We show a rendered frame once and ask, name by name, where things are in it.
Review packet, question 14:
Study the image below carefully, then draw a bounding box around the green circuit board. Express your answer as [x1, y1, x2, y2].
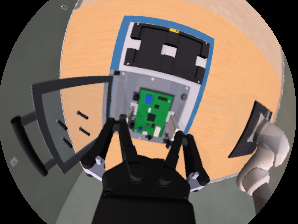
[133, 89, 173, 137]

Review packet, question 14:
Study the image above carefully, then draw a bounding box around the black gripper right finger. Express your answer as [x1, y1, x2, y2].
[158, 114, 210, 192]

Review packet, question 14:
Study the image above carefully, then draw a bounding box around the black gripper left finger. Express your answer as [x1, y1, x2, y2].
[80, 106, 145, 182]

